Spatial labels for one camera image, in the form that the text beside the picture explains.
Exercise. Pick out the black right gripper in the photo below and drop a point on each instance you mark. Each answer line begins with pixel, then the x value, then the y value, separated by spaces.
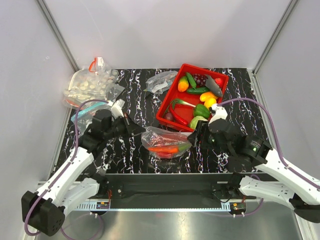
pixel 201 129

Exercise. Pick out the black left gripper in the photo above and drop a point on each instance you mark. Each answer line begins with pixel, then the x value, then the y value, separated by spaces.
pixel 131 127

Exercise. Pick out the orange toy carrot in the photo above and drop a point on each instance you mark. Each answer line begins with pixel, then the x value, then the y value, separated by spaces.
pixel 164 149

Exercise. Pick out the clear orange-zip bag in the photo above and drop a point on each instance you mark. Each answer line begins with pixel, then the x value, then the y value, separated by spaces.
pixel 150 131

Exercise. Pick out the red toy bell pepper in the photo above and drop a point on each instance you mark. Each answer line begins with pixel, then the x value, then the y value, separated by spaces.
pixel 165 155

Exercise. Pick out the red toy lobster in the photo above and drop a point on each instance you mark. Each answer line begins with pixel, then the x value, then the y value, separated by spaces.
pixel 166 140

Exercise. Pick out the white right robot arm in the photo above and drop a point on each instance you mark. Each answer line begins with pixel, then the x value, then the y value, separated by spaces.
pixel 295 189

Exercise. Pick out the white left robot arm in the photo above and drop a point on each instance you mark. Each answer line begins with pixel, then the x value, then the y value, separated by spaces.
pixel 44 211

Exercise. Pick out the small clear bag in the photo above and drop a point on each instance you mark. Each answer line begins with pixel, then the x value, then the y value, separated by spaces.
pixel 161 82

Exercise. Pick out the clear blue-zip bag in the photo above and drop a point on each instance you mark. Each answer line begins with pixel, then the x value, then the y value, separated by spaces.
pixel 85 116

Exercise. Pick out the pale green toy cabbage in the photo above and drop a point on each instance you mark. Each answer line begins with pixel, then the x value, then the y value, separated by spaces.
pixel 193 123

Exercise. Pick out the red toy chili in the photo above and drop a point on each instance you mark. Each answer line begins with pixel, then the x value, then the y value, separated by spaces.
pixel 176 117

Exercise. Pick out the green toy bell pepper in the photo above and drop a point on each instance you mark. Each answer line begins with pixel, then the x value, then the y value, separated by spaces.
pixel 201 110

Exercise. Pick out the purple toy onion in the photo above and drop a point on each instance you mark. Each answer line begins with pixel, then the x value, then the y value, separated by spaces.
pixel 169 117

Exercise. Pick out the yellow toy lemon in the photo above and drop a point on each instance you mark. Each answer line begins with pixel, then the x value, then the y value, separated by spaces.
pixel 209 102

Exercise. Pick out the green toy scallion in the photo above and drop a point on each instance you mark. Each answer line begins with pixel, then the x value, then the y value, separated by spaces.
pixel 181 102

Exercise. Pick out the yellow toy mango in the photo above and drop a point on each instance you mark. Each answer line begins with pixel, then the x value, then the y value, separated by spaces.
pixel 206 96

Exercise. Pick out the red plastic bin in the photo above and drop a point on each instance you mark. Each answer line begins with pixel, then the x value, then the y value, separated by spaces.
pixel 193 99

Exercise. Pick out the green toy cucumber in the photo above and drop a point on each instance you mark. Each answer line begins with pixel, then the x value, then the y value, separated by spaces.
pixel 198 90

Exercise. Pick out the green toy pea pod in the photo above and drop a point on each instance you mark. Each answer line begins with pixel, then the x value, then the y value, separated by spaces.
pixel 191 80

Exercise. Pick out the grey toy fish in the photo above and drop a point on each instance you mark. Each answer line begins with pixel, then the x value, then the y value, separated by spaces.
pixel 213 86

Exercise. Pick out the purple toy grapes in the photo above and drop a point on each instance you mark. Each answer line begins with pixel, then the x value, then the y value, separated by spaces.
pixel 200 79

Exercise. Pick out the red toy apple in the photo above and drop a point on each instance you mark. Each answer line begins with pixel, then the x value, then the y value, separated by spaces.
pixel 220 82

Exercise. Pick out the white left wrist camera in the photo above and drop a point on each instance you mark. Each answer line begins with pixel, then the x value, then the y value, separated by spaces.
pixel 116 108

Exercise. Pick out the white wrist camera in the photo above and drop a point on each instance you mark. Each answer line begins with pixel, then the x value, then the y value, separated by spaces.
pixel 218 115
pixel 116 108

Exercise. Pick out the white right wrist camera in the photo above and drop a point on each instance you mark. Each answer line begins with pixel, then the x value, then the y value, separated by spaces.
pixel 218 115

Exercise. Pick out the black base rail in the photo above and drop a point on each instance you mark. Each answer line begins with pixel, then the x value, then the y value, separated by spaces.
pixel 161 191

